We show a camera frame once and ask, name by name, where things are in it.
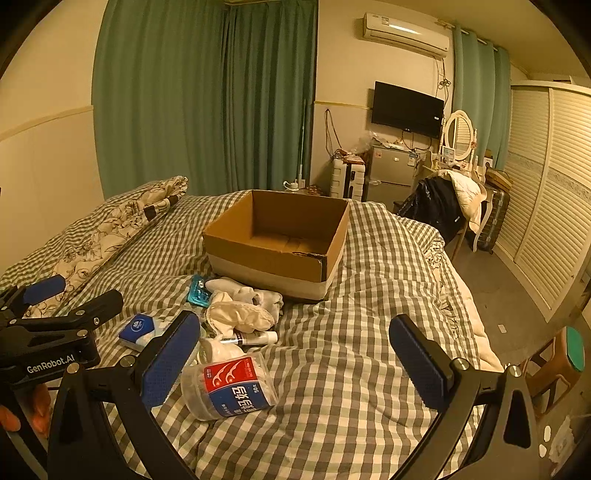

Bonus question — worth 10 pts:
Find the silver small fridge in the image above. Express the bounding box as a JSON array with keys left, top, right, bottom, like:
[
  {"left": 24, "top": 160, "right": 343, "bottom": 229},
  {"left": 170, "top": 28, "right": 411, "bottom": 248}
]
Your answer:
[{"left": 365, "top": 144, "right": 419, "bottom": 201}]

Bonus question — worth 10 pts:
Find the white marker pen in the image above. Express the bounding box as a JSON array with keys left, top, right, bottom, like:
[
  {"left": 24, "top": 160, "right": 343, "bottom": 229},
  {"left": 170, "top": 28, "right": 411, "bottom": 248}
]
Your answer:
[{"left": 221, "top": 331, "right": 279, "bottom": 346}]

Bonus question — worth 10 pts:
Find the person's left hand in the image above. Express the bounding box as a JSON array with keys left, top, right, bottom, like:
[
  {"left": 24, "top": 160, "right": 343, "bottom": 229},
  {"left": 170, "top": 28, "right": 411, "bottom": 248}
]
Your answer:
[{"left": 0, "top": 385, "right": 51, "bottom": 437}]

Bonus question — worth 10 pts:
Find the wooden stool green seat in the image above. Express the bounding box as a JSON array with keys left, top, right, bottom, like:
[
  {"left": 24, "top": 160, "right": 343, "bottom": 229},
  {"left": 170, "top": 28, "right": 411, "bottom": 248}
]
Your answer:
[{"left": 519, "top": 325, "right": 586, "bottom": 416}]

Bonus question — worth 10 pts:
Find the blue tissue pack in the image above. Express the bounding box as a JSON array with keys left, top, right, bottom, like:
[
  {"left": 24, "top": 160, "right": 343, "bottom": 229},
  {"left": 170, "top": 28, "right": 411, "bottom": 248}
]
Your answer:
[{"left": 117, "top": 313, "right": 160, "bottom": 354}]

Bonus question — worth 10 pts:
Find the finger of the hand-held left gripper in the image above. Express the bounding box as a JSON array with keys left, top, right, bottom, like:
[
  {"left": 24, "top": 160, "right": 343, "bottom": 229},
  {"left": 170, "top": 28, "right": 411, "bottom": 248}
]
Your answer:
[
  {"left": 0, "top": 290, "right": 124, "bottom": 345},
  {"left": 0, "top": 275, "right": 66, "bottom": 324}
]

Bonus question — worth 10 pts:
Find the teal foil packet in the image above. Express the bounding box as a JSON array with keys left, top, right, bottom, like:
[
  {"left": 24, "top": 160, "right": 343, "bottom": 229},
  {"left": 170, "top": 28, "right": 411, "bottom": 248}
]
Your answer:
[{"left": 187, "top": 274, "right": 213, "bottom": 308}]

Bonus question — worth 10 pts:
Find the white round container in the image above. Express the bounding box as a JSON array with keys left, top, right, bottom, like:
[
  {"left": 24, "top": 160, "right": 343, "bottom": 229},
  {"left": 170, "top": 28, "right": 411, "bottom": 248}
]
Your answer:
[{"left": 201, "top": 337, "right": 247, "bottom": 368}]

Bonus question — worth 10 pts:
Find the hanging wall cable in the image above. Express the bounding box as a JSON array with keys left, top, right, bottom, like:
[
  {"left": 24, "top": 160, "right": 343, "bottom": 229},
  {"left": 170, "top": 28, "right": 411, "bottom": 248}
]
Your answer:
[{"left": 324, "top": 108, "right": 341, "bottom": 160}]

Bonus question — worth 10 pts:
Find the narrow green curtain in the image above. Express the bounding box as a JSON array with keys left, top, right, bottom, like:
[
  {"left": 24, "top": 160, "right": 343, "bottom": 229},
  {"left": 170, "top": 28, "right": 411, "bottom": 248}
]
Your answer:
[{"left": 451, "top": 21, "right": 512, "bottom": 172}]

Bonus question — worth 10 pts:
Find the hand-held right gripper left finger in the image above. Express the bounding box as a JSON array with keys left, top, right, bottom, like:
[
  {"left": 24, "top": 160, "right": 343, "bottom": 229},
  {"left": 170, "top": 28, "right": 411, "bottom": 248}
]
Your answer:
[{"left": 46, "top": 310, "right": 204, "bottom": 480}]

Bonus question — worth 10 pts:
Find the white sock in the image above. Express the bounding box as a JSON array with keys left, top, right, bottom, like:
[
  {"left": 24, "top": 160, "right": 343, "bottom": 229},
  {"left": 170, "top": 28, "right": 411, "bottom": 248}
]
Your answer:
[
  {"left": 206, "top": 277, "right": 284, "bottom": 320},
  {"left": 205, "top": 300, "right": 277, "bottom": 335}
]

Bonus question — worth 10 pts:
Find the brown suitcase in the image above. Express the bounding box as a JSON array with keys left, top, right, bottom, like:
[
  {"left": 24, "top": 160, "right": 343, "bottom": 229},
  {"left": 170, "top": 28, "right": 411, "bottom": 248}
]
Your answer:
[{"left": 475, "top": 185, "right": 511, "bottom": 252}]

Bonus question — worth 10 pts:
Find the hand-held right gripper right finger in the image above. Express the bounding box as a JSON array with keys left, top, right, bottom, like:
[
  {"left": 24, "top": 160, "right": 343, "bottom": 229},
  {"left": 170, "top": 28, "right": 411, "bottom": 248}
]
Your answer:
[{"left": 389, "top": 314, "right": 550, "bottom": 480}]

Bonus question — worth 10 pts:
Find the white oval mirror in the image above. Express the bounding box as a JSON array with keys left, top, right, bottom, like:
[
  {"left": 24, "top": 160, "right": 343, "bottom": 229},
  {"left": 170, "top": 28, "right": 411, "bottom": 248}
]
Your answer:
[{"left": 441, "top": 110, "right": 476, "bottom": 162}]

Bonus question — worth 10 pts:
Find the black wall television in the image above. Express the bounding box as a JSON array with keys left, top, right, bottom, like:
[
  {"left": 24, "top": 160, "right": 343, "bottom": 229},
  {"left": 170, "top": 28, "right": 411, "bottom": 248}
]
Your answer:
[{"left": 370, "top": 81, "right": 445, "bottom": 139}]

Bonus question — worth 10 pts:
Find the white dressing table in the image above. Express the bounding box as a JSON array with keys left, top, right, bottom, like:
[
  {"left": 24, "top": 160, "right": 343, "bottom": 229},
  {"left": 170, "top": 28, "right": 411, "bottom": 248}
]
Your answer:
[{"left": 418, "top": 150, "right": 495, "bottom": 185}]

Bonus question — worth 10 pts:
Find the brown flat box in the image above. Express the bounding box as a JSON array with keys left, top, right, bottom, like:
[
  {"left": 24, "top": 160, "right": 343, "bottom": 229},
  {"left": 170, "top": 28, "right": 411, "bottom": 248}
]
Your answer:
[{"left": 485, "top": 168, "right": 511, "bottom": 190}]

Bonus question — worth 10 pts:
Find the white padded jacket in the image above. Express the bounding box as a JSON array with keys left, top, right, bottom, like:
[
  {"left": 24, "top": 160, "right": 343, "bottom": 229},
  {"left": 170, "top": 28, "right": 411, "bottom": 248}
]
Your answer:
[{"left": 436, "top": 169, "right": 488, "bottom": 236}]

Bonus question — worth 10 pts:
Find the brown cardboard box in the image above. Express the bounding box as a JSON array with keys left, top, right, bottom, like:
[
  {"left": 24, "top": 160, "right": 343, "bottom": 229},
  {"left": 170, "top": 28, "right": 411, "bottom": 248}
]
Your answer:
[{"left": 202, "top": 189, "right": 352, "bottom": 304}]

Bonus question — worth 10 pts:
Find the clear plastic bag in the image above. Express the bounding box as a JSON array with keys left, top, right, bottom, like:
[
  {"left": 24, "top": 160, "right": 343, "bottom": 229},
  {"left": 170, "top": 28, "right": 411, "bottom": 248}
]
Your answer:
[{"left": 355, "top": 133, "right": 393, "bottom": 154}]

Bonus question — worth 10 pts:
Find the clear floss pick jar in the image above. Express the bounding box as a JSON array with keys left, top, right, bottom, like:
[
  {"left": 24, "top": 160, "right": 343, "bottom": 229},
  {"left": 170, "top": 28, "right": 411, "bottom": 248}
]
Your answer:
[{"left": 180, "top": 353, "right": 278, "bottom": 422}]

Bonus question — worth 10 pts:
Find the wide green curtain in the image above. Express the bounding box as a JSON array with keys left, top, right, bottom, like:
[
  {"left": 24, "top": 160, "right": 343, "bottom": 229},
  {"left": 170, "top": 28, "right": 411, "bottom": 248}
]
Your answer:
[{"left": 92, "top": 0, "right": 319, "bottom": 199}]

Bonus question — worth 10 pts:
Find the white louvered wardrobe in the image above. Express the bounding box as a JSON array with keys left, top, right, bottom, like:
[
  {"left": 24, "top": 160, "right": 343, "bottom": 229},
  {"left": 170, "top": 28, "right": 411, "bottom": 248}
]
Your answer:
[{"left": 492, "top": 80, "right": 591, "bottom": 324}]

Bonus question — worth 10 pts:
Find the white mop pole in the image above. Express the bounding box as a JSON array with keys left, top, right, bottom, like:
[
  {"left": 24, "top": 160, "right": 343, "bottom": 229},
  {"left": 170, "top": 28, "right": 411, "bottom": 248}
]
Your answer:
[{"left": 295, "top": 97, "right": 308, "bottom": 190}]

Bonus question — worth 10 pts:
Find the white air conditioner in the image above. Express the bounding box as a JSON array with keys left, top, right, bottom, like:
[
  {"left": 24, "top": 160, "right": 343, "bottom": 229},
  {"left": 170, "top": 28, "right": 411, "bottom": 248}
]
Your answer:
[{"left": 361, "top": 11, "right": 451, "bottom": 58}]

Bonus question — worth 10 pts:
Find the white suitcase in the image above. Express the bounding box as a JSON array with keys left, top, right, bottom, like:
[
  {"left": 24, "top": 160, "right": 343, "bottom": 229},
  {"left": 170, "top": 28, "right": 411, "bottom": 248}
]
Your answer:
[{"left": 330, "top": 157, "right": 366, "bottom": 200}]

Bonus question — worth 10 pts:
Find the floral pillow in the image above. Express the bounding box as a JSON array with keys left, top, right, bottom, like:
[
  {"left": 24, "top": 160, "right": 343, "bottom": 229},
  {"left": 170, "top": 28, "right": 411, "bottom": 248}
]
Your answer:
[{"left": 0, "top": 175, "right": 190, "bottom": 319}]

